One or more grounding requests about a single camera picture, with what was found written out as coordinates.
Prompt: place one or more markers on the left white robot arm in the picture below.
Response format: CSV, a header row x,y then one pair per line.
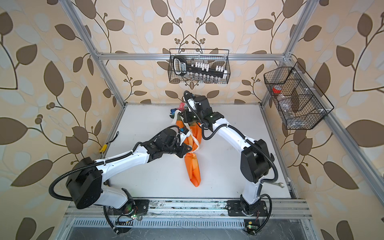
x,y
85,183

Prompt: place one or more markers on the yellow tape measure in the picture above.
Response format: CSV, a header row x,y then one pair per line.
x,y
105,146

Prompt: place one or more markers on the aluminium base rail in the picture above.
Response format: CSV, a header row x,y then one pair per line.
x,y
190,214

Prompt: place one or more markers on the white ribbon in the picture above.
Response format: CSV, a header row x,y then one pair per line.
x,y
194,136

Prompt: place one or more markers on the black wire basket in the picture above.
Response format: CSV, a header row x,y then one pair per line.
x,y
313,105
173,79

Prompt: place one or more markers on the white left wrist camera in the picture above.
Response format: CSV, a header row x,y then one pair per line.
x,y
184,133

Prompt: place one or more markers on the clear bottle red cap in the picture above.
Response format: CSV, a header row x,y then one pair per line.
x,y
286,104

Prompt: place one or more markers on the dark blue fake rose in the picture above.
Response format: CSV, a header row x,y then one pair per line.
x,y
172,113

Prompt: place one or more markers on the orange wrapping paper sheet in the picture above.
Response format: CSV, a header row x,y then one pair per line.
x,y
192,166

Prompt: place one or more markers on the back black wire basket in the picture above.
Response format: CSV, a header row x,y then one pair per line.
x,y
173,79

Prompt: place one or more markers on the silver small wrench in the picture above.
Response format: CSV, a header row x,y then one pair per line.
x,y
280,184

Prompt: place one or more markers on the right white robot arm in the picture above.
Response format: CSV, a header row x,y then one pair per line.
x,y
257,164

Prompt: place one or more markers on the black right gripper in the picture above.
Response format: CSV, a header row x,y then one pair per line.
x,y
186,115

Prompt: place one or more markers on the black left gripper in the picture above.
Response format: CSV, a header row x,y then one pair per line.
x,y
184,149

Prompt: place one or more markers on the black socket wrench set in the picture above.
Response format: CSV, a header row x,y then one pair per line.
x,y
195,66

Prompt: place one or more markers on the right black wire basket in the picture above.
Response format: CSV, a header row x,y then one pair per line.
x,y
313,105

